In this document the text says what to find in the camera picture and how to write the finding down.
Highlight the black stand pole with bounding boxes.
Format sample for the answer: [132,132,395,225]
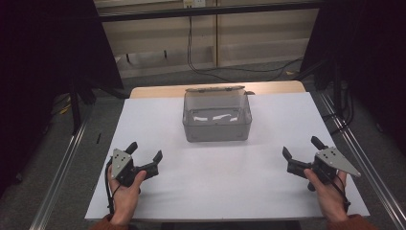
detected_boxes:
[68,71,98,136]

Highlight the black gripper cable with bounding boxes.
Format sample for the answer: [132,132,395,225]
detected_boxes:
[104,158,123,215]
[315,166,351,214]

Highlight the person's right hand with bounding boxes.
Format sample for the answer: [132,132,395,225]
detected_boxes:
[303,168,350,223]

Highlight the black floor cables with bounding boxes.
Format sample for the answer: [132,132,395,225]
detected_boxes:
[321,79,356,136]

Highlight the yellow floor item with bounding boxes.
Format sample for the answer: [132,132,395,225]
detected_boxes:
[58,95,72,116]

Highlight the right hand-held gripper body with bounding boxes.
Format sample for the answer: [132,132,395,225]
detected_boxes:
[285,146,363,193]

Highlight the white wall socket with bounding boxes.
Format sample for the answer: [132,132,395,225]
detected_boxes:
[183,0,207,10]

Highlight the black curtain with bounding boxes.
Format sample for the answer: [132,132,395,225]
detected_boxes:
[0,0,124,199]
[299,0,406,156]

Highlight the black wall cable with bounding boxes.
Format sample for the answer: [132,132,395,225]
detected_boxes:
[186,15,305,83]

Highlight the grey box with clear lid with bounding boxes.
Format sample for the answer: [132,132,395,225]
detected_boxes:
[181,84,254,144]

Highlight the person's left hand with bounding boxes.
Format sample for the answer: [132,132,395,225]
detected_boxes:
[106,165,148,227]

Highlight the aluminium floor rail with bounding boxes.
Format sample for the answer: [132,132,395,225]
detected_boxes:
[318,90,406,230]
[29,119,89,230]

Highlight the light wooden table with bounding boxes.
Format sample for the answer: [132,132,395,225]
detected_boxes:
[129,80,307,100]

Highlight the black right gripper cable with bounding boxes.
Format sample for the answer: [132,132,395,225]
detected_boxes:
[315,166,351,214]

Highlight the white table sheet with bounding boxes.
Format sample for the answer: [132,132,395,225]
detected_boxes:
[84,91,371,222]

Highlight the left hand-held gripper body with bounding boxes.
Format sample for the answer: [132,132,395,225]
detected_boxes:
[110,148,160,189]

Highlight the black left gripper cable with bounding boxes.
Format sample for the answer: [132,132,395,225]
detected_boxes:
[104,158,123,215]

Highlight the black horizontal bar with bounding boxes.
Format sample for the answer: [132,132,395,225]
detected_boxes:
[98,1,324,23]

